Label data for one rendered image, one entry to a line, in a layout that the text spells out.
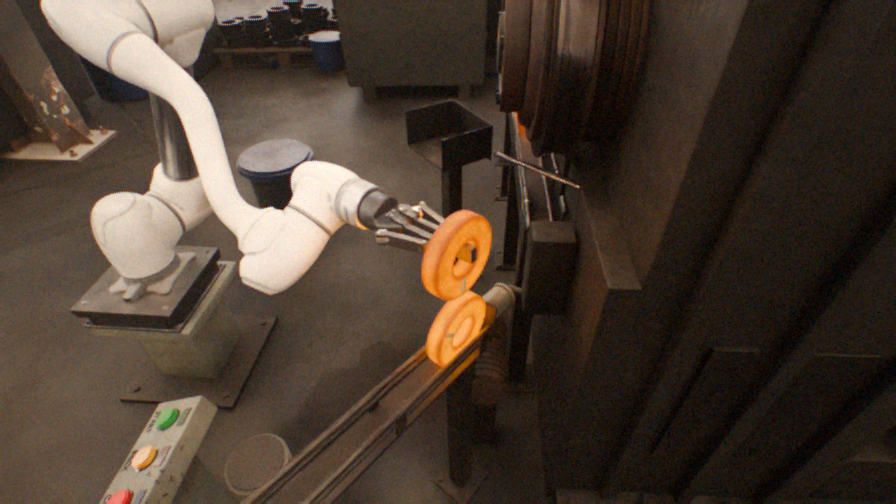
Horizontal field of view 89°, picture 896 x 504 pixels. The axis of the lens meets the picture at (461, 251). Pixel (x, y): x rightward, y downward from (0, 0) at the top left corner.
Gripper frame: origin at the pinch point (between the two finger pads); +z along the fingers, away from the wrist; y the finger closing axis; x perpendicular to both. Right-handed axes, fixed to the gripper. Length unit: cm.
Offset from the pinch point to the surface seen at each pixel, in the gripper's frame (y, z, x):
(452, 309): 1.9, -0.4, -13.5
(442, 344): 6.6, 0.7, -18.2
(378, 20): -188, -216, -24
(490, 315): -7.7, 1.5, -22.4
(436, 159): -63, -60, -29
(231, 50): -159, -376, -59
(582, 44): -29.8, 4.7, 26.0
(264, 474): 39, -19, -39
